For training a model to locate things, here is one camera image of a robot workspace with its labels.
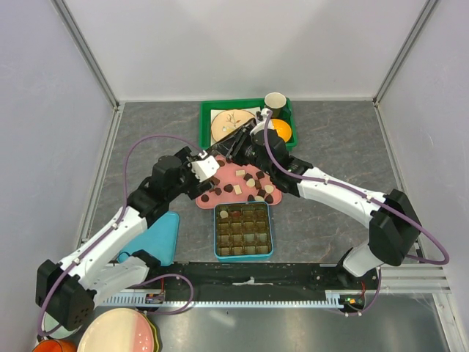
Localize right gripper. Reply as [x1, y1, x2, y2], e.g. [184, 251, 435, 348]
[213, 125, 274, 176]

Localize metal tongs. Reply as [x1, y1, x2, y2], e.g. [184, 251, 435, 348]
[206, 122, 254, 165]

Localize pink chocolate tray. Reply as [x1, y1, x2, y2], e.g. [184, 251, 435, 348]
[196, 156, 282, 210]

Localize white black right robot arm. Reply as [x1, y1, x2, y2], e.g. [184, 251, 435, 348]
[228, 131, 421, 289]

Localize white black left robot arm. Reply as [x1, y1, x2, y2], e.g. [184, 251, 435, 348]
[35, 147, 219, 331]

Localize brown plastic chocolate insert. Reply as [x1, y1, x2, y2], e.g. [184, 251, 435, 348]
[216, 204, 273, 257]

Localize blue chocolate tin box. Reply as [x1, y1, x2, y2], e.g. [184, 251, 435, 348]
[213, 201, 275, 262]

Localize yellow bowl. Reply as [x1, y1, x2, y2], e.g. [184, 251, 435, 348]
[272, 119, 292, 142]

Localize decorated ceramic plate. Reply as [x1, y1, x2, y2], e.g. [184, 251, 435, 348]
[210, 109, 255, 142]

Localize green mug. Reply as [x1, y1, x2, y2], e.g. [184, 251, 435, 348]
[264, 92, 291, 120]

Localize blue tin lid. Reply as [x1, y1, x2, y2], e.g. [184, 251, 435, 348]
[117, 212, 180, 267]

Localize green plastic crate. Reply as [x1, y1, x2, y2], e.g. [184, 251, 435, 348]
[199, 98, 298, 151]

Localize pink white plate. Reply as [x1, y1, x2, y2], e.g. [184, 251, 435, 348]
[78, 308, 160, 352]

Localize pale green bowl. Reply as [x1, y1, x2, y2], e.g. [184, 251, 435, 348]
[42, 313, 76, 340]

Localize orange red mug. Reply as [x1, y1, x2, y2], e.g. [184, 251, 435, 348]
[32, 340, 77, 352]

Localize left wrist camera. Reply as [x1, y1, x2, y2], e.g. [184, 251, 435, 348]
[191, 152, 220, 182]

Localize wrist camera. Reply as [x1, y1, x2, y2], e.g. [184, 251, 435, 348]
[191, 152, 220, 182]
[250, 109, 274, 136]

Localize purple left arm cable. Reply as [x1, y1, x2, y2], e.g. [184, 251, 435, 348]
[36, 134, 202, 340]

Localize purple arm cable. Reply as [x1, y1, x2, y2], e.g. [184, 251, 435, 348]
[262, 109, 450, 318]
[36, 134, 202, 340]

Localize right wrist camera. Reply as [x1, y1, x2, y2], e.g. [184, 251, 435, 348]
[250, 109, 274, 136]

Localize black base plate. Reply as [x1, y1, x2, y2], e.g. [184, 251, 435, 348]
[134, 262, 378, 292]

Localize slotted cable duct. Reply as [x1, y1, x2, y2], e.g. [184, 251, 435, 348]
[101, 290, 344, 309]

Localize aluminium frame rail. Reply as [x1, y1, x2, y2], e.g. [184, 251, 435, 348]
[51, 0, 122, 111]

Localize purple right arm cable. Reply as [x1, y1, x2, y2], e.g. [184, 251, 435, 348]
[262, 109, 450, 318]

